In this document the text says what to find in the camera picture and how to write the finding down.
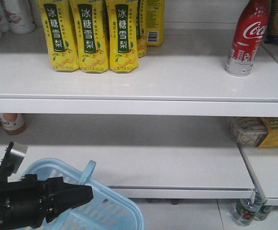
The red coca cola bottle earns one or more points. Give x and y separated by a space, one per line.
249 32

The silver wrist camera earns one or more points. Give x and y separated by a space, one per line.
14 156

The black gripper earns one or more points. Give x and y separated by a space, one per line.
28 202

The light blue plastic basket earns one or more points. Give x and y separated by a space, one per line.
108 210

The yellow pear tea bottle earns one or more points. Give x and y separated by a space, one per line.
90 17
122 15
58 25

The white metal shelf unit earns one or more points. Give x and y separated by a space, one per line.
159 131

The orange C100 juice bottle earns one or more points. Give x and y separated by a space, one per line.
13 123

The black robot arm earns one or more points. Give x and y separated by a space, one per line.
30 201

